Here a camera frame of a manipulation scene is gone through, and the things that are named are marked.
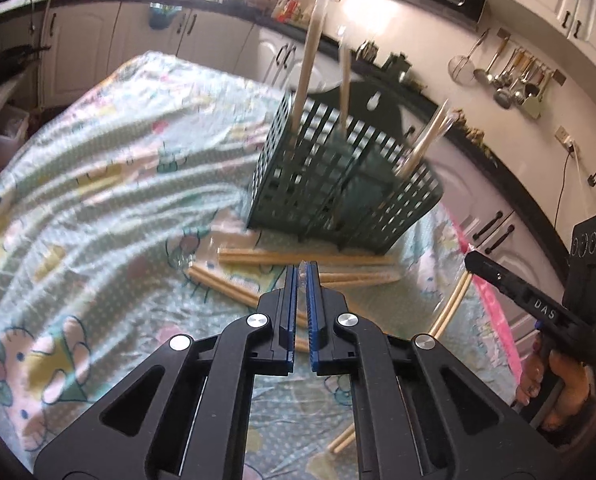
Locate steel kettle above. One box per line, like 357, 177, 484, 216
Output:
355, 40, 381, 63

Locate pale green spatula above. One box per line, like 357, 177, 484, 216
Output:
520, 72, 554, 121

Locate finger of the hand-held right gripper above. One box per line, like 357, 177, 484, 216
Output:
465, 251, 534, 311

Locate brown lumpy roots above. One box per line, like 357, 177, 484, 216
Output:
453, 110, 491, 156

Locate dark steel teapot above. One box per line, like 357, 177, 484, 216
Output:
383, 52, 413, 81

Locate black power cable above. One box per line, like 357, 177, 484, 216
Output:
553, 142, 579, 241

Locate red label bottles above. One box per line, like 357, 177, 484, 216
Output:
275, 0, 304, 23

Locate green plastic utensil basket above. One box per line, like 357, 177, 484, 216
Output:
245, 85, 445, 257

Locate wooden chopstick pair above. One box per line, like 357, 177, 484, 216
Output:
297, 259, 312, 301
288, 0, 344, 133
427, 270, 474, 338
327, 422, 357, 456
395, 100, 454, 181

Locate black kitchen countertop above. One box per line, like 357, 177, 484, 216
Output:
0, 0, 586, 286

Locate black frying pan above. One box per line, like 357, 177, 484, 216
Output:
0, 45, 53, 78

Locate black ladle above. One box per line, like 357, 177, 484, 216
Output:
524, 65, 546, 97

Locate steel ladle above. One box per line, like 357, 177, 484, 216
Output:
474, 40, 510, 85

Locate bunch of chopsticks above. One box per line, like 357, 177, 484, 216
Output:
185, 245, 401, 356

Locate cartoon print blue sheet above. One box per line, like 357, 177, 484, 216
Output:
0, 50, 521, 480

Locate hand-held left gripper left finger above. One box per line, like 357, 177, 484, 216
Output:
34, 265, 298, 480

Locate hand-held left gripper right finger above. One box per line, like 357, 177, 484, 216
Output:
305, 261, 564, 480

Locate person's right hand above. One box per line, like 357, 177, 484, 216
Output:
515, 352, 596, 447

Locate large steel spoon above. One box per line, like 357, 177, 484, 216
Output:
494, 52, 526, 108

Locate wall utensil rail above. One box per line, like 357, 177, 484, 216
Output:
497, 29, 568, 86

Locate clear plastic storage box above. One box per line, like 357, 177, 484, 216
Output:
0, 104, 30, 161

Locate teal hanging bin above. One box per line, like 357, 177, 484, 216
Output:
148, 2, 181, 28

